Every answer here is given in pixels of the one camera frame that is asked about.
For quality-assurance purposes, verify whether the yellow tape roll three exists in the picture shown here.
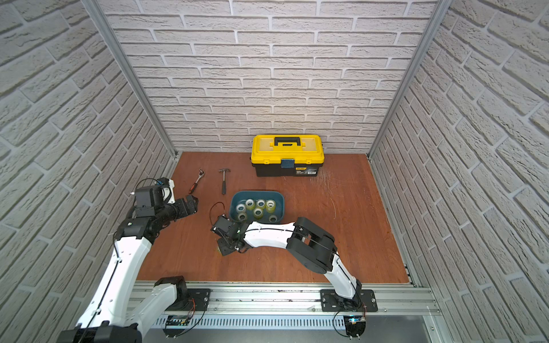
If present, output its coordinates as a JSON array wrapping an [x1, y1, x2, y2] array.
[[252, 207, 264, 219]]

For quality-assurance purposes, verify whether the yellow tape roll one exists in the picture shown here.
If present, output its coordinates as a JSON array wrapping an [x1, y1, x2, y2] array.
[[245, 199, 255, 210]]

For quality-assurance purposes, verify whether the yellow tape roll six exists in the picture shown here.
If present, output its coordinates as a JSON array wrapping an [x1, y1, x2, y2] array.
[[265, 200, 276, 213]]

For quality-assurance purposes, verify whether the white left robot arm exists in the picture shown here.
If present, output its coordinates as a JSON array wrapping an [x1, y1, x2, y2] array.
[[57, 195, 198, 342]]

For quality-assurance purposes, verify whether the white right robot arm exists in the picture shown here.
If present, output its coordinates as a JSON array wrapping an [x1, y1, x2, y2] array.
[[211, 215, 362, 307]]

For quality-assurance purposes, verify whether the teal plastic storage box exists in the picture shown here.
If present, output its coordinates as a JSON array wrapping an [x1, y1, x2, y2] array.
[[230, 190, 285, 224]]

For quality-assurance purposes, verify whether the grey claw hammer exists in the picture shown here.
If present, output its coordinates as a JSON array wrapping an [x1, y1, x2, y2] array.
[[219, 168, 231, 195]]

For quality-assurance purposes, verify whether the yellow black toolbox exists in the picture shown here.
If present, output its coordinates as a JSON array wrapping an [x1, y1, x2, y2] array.
[[250, 134, 325, 177]]

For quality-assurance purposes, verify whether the left green circuit board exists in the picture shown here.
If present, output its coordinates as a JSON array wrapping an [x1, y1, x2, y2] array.
[[165, 315, 192, 330]]

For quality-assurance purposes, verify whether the green circuit board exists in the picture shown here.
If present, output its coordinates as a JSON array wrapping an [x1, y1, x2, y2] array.
[[165, 315, 192, 330], [343, 316, 367, 338]]

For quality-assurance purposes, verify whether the right green circuit board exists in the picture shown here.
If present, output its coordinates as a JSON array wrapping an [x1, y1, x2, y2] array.
[[343, 316, 367, 338]]

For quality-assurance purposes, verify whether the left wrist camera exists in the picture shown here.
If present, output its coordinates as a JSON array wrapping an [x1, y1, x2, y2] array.
[[132, 177, 175, 208]]

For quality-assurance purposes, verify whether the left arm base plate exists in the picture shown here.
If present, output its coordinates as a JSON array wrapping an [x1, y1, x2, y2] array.
[[166, 289, 212, 312]]

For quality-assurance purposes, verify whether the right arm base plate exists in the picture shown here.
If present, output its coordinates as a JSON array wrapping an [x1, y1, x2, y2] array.
[[320, 289, 378, 313]]

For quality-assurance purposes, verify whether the aluminium front rail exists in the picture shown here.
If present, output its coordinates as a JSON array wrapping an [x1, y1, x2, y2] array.
[[124, 280, 443, 331]]

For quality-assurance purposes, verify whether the aluminium frame left post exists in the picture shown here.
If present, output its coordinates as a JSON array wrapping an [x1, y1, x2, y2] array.
[[82, 0, 178, 161]]

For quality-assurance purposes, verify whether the aluminium frame post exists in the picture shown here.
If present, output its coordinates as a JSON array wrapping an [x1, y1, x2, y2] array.
[[367, 0, 453, 159], [82, 0, 178, 161]]

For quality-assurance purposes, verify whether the aluminium frame right post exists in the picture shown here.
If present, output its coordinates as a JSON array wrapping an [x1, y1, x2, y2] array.
[[367, 0, 453, 159]]

